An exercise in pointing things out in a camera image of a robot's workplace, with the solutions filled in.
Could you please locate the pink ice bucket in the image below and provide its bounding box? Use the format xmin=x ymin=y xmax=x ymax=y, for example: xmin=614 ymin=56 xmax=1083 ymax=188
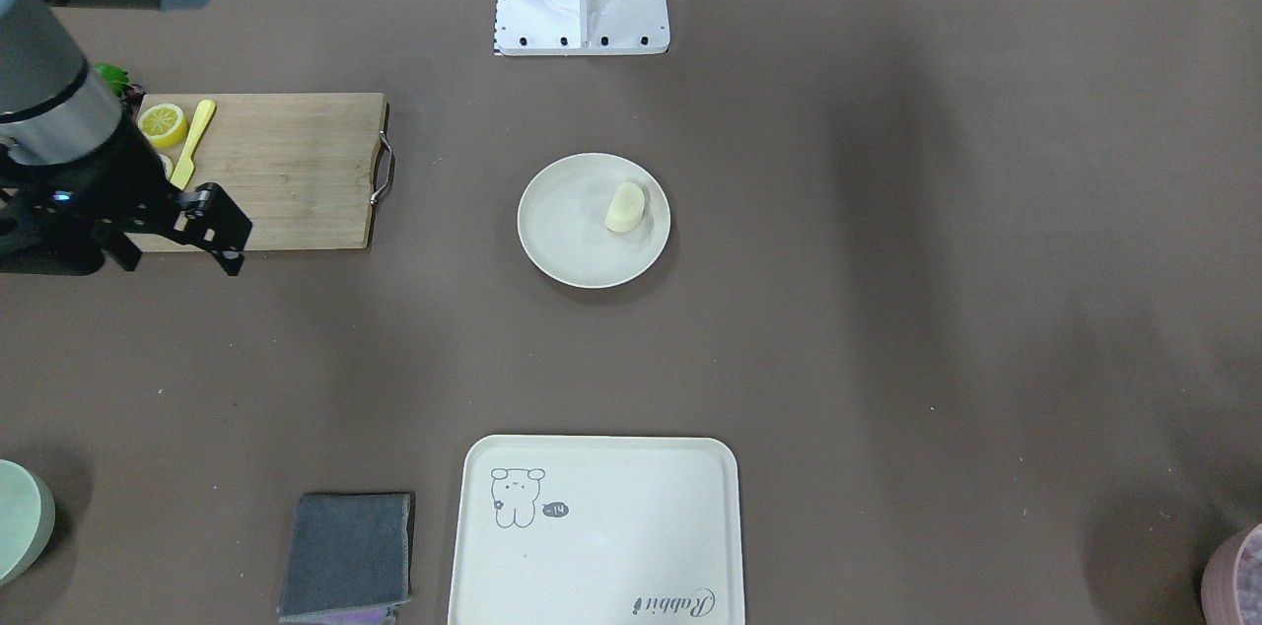
xmin=1200 ymin=524 xmax=1261 ymax=624

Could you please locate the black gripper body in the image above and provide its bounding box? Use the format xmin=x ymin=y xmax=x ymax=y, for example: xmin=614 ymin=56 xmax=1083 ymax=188
xmin=3 ymin=117 xmax=213 ymax=277

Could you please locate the lemon half upper slice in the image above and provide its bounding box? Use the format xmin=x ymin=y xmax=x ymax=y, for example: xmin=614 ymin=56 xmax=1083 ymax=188
xmin=136 ymin=104 xmax=191 ymax=150

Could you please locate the cream rabbit serving tray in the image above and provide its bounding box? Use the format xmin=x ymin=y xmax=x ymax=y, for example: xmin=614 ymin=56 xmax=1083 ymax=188
xmin=447 ymin=436 xmax=747 ymax=624

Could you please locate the lemon half slice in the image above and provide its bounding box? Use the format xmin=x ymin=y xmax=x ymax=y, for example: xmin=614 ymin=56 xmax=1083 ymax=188
xmin=158 ymin=153 xmax=175 ymax=181
xmin=136 ymin=104 xmax=191 ymax=150

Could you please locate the bamboo cutting board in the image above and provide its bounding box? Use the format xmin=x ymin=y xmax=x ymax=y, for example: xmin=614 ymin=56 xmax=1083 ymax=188
xmin=140 ymin=92 xmax=387 ymax=251

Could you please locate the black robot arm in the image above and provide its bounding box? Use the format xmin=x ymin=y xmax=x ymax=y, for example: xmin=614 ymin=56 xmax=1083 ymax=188
xmin=1 ymin=0 xmax=252 ymax=277

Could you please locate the yellow plastic knife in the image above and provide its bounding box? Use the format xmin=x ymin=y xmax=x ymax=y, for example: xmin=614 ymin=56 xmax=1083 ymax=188
xmin=170 ymin=98 xmax=217 ymax=189

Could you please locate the cream round plate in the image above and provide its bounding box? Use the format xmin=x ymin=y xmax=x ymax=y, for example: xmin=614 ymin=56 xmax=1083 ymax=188
xmin=517 ymin=152 xmax=671 ymax=290

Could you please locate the mint green bowl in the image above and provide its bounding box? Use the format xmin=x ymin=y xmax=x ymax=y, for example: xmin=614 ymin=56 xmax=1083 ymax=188
xmin=1 ymin=460 xmax=56 ymax=586

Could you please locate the green lime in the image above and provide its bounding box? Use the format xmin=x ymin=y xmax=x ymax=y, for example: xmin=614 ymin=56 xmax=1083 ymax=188
xmin=93 ymin=62 xmax=131 ymax=98

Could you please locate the folded grey cloth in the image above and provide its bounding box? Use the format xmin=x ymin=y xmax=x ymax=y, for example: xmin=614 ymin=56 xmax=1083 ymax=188
xmin=278 ymin=492 xmax=413 ymax=624

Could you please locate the lemon half lower slice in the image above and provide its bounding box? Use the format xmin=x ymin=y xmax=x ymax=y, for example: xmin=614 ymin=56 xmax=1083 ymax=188
xmin=158 ymin=153 xmax=175 ymax=181

